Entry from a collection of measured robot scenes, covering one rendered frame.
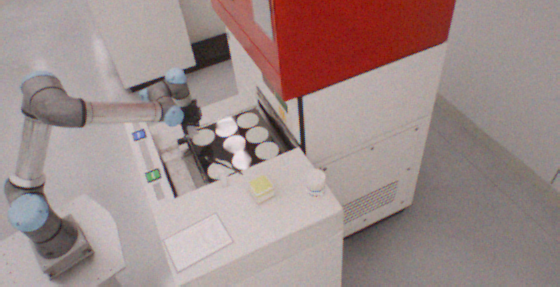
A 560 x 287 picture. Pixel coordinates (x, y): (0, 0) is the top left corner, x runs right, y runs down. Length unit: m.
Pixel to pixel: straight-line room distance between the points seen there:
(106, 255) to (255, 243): 0.61
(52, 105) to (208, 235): 0.65
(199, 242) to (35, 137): 0.65
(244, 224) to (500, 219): 1.76
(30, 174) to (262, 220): 0.83
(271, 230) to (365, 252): 1.14
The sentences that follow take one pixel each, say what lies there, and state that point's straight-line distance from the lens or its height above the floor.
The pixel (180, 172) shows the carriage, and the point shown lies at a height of 0.88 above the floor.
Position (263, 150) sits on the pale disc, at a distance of 1.85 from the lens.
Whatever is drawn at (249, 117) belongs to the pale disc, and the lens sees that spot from 2.01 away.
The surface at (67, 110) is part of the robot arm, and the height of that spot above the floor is 1.42.
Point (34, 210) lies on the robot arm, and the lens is 1.69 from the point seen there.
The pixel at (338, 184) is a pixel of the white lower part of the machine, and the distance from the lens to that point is 2.10.
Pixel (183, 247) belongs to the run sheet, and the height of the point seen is 0.97.
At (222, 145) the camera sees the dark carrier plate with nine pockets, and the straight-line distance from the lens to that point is 1.91.
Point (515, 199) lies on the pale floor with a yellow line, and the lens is 3.01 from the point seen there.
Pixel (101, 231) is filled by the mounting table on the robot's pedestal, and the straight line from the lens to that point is 1.90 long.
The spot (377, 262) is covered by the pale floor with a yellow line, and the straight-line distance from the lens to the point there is 2.57.
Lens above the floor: 2.26
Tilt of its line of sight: 45 degrees down
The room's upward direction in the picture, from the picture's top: 7 degrees counter-clockwise
